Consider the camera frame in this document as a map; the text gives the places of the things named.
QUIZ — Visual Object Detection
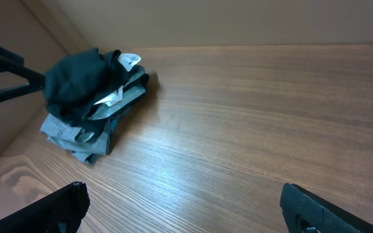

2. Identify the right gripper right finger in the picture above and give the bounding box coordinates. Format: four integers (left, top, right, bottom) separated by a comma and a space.
280, 183, 373, 233

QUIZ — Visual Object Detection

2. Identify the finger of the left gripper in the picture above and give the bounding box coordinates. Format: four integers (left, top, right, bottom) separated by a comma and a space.
0, 46, 45, 87
0, 81, 45, 103

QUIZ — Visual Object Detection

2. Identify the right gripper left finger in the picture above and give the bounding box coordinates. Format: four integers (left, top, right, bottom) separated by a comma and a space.
0, 181, 90, 233

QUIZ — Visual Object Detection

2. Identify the black t-shirt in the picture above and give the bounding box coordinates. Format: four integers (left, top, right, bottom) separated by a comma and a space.
43, 48, 124, 125

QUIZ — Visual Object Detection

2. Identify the grey folded garment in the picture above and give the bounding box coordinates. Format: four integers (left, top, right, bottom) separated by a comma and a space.
40, 114, 119, 164

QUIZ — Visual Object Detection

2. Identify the white striped folded garment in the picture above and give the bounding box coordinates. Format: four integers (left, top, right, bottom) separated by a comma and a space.
94, 53, 141, 107

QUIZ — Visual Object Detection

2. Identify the black folded garment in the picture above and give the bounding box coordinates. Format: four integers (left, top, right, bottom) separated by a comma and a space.
87, 65, 149, 123

